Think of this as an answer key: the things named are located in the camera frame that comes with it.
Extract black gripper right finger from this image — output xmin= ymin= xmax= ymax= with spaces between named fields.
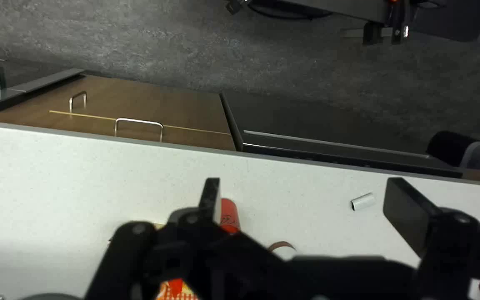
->
xmin=383 ymin=178 xmax=440 ymax=256

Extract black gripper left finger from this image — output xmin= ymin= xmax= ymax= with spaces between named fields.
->
xmin=198 ymin=178 xmax=220 ymax=221

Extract wooden lower cabinet drawers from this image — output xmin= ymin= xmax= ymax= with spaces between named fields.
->
xmin=0 ymin=75 xmax=235 ymax=150

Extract red soda can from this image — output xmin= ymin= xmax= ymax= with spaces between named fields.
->
xmin=220 ymin=198 xmax=240 ymax=235

